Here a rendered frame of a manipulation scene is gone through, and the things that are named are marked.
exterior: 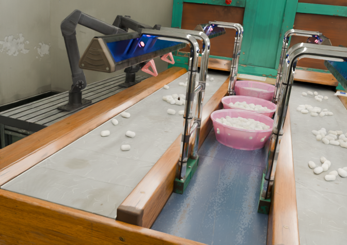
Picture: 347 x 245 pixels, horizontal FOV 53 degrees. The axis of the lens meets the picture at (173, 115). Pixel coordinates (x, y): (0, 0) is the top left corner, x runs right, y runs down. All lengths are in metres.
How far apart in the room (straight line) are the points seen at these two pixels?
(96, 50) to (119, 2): 2.90
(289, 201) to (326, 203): 0.13
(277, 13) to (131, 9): 1.64
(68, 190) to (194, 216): 0.32
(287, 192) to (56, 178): 0.59
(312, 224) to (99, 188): 0.51
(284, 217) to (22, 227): 0.60
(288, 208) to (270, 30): 1.69
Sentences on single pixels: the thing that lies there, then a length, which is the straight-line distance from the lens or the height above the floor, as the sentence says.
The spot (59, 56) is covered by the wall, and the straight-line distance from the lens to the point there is 4.09.
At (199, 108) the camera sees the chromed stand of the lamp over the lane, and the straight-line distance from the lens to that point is 1.08.
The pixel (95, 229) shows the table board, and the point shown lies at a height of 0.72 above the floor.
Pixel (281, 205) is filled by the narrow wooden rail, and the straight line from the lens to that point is 0.88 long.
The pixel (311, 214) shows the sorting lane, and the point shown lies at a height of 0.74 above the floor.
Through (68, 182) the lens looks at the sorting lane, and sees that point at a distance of 0.93.
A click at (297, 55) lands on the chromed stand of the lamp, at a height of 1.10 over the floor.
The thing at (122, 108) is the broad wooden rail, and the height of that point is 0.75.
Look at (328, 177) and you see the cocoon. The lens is 1.12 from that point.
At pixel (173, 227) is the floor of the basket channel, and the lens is 0.89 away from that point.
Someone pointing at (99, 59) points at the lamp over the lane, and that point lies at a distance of 0.75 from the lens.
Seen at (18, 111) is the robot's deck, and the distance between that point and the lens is 1.71.
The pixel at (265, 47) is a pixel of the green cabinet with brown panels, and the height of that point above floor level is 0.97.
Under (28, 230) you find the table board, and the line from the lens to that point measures 0.91.
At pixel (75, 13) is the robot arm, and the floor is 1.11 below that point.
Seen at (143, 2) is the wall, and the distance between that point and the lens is 3.53.
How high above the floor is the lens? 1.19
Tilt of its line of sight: 18 degrees down
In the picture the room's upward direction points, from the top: 5 degrees clockwise
